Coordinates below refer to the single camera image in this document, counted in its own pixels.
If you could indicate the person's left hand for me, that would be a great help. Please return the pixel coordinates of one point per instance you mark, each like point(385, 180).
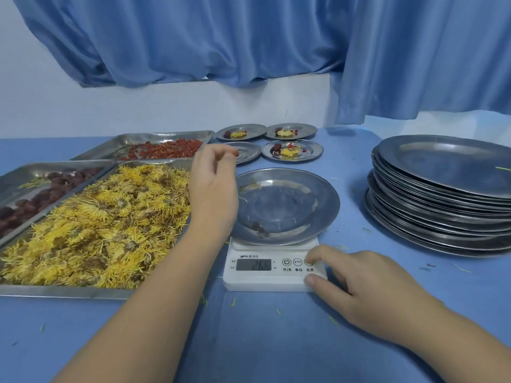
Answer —
point(211, 195)

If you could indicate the person's right hand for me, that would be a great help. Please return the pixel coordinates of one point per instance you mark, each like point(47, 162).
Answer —
point(383, 295)

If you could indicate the round steel plate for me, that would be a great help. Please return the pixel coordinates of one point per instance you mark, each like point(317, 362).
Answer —
point(255, 132)
point(307, 130)
point(287, 203)
point(249, 152)
point(313, 151)

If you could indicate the white digital kitchen scale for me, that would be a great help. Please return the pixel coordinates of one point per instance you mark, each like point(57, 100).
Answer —
point(271, 281)

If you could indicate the stack of steel plates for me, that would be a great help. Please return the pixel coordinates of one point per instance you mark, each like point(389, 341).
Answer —
point(439, 203)

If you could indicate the pile of yellow chrysanthemums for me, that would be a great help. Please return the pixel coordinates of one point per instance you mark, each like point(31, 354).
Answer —
point(92, 235)

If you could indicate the person's left forearm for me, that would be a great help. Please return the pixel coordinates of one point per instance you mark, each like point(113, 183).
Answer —
point(143, 323)

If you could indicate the blue tablecloth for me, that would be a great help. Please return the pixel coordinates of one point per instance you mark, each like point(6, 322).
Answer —
point(279, 335)

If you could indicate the rectangular steel tray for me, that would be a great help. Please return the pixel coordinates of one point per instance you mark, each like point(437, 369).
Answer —
point(60, 293)
point(24, 171)
point(108, 141)

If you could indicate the wide blue curtain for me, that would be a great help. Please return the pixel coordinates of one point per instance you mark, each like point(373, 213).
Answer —
point(199, 35)

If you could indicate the narrow blue curtain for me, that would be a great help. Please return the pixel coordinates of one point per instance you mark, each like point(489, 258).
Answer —
point(431, 59)

